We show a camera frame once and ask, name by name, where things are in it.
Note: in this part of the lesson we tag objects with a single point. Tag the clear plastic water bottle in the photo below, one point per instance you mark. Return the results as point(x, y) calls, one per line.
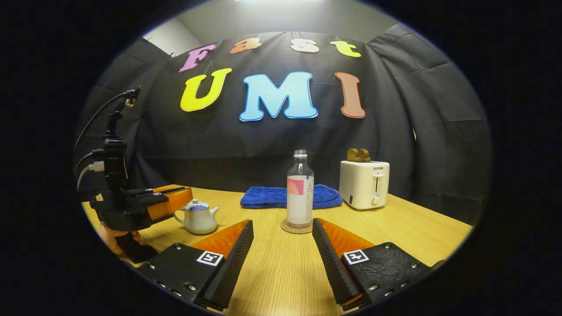
point(300, 202)

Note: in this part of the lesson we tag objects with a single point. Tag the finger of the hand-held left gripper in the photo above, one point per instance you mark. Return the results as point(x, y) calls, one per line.
point(153, 192)
point(173, 204)

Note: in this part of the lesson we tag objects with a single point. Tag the brown toast slice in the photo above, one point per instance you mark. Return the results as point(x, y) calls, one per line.
point(352, 155)
point(365, 156)

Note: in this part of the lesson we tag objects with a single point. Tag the blue towel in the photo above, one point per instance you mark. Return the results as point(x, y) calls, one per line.
point(268, 197)

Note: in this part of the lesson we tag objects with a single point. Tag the round woven coaster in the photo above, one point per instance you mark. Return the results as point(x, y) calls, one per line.
point(287, 229)

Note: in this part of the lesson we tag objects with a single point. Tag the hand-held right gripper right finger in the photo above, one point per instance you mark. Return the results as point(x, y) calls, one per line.
point(333, 263)

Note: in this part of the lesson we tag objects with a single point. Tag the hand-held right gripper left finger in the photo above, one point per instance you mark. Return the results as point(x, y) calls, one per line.
point(235, 263)

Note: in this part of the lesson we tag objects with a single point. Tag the white toaster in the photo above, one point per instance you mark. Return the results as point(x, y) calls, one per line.
point(362, 184)

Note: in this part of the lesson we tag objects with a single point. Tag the white ceramic teacup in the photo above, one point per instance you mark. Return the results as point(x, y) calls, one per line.
point(199, 221)

